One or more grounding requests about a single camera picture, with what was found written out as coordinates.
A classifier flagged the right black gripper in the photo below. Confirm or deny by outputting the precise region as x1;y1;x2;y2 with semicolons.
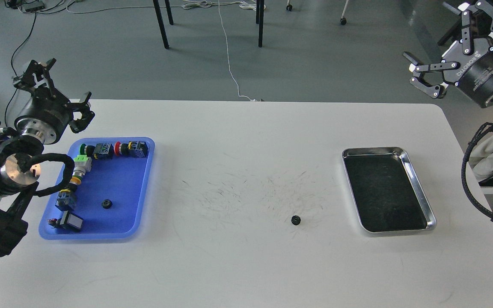
403;0;493;109

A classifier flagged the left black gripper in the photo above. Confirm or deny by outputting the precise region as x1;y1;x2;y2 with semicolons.
12;58;95;145

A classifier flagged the small black gear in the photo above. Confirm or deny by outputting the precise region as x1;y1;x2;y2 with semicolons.
101;199;113;209
290;215;302;226

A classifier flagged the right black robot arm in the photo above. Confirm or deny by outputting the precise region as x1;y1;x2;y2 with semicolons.
403;0;493;108

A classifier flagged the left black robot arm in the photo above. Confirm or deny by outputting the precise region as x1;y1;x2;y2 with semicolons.
0;59;95;258

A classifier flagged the silver metal tray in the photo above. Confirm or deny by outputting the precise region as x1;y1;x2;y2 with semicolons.
341;147;437;236

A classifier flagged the red emergency stop button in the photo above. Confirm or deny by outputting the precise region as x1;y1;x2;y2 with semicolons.
114;141;149;158

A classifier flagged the black square white button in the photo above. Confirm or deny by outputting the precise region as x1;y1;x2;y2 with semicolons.
48;210;84;232

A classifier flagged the black table leg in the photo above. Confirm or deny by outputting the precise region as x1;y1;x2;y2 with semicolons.
152;0;174;50

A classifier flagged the black chair leg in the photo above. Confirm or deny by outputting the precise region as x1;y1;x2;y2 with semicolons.
255;0;265;47

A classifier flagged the green push button switch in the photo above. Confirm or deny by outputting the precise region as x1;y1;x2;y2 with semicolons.
79;143;115;160

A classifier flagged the black cable on floor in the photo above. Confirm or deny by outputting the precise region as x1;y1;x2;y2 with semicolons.
4;0;76;129

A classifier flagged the light green white switch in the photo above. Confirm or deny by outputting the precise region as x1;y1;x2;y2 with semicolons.
72;154;92;180

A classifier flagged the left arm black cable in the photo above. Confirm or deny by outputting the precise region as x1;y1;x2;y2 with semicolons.
20;154;78;198

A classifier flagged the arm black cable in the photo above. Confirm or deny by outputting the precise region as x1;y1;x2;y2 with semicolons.
461;122;493;230
20;154;78;198

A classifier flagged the yellow ring push button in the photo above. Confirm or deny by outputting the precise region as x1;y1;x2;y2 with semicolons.
55;177;82;212

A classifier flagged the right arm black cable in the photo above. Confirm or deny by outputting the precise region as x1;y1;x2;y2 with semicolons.
461;122;493;230

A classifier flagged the white cable on floor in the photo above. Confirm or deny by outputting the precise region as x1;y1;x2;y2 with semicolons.
67;0;268;102

